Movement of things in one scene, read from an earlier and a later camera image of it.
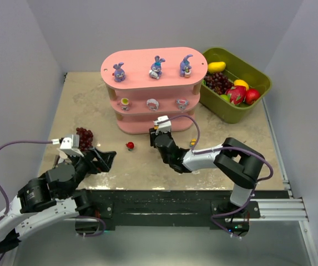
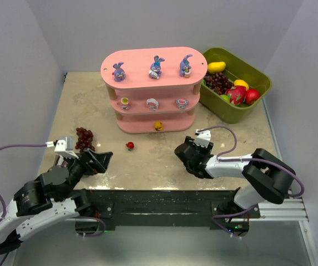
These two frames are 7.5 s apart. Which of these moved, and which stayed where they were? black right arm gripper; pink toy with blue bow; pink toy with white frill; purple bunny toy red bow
Moved: black right arm gripper
Stayed: pink toy with blue bow; purple bunny toy red bow; pink toy with white frill
